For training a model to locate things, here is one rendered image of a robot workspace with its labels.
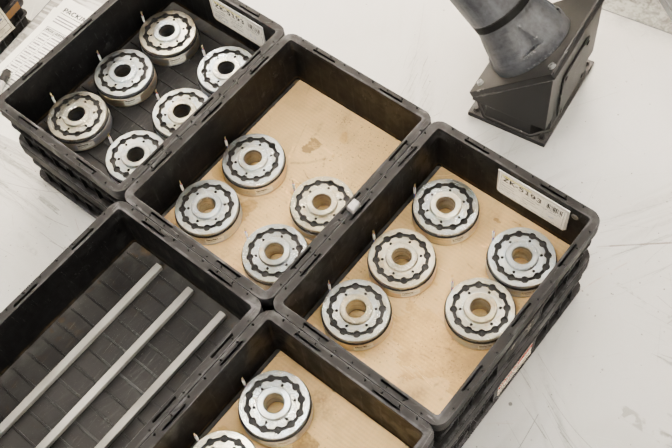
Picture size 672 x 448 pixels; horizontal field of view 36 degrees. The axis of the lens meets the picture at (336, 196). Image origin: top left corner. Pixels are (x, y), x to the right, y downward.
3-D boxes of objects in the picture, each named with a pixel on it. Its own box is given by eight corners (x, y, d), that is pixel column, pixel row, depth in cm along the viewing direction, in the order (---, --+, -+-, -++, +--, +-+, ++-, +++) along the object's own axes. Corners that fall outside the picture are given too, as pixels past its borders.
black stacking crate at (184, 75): (174, 0, 194) (161, -44, 184) (295, 74, 182) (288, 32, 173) (17, 143, 179) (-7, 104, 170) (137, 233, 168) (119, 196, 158)
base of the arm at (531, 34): (519, 25, 188) (487, -15, 184) (584, 6, 175) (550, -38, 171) (482, 84, 181) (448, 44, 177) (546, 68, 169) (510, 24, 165)
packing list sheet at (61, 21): (59, -6, 212) (58, -7, 211) (150, 34, 204) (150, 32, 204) (-47, 112, 198) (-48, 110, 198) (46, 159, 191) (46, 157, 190)
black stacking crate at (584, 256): (436, 160, 171) (436, 120, 161) (592, 256, 160) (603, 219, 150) (279, 338, 157) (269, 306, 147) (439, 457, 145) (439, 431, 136)
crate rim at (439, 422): (436, 125, 163) (436, 116, 161) (603, 225, 151) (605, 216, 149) (269, 311, 148) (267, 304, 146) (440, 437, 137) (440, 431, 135)
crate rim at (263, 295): (290, 39, 174) (289, 29, 172) (436, 125, 163) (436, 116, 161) (123, 204, 160) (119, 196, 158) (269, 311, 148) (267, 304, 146)
